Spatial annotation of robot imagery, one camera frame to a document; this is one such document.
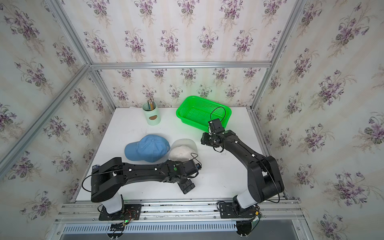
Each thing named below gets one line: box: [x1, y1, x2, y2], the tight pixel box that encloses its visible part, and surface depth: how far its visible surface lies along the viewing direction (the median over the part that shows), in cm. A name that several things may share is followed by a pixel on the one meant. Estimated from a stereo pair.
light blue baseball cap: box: [124, 134, 171, 163], surface depth 89 cm
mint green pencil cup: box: [142, 101, 161, 126], surface depth 106 cm
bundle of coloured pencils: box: [147, 98, 155, 111], surface depth 103 cm
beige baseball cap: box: [168, 138, 198, 163], surface depth 87 cm
